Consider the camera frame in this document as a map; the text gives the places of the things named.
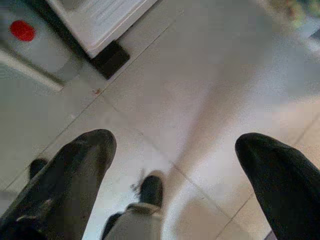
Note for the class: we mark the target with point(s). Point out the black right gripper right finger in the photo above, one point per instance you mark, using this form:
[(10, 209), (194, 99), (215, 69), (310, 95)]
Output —
[(285, 185)]

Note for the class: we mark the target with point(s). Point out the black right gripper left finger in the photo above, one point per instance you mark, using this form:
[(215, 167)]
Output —
[(70, 180)]

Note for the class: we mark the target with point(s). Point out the black fridge with white interior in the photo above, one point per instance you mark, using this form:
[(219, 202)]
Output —
[(105, 22)]

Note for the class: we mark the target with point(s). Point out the robot leg with black foot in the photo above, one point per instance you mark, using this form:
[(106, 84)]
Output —
[(135, 222)]

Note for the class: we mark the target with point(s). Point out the white jug with red cap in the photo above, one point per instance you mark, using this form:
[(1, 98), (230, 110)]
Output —
[(22, 31)]

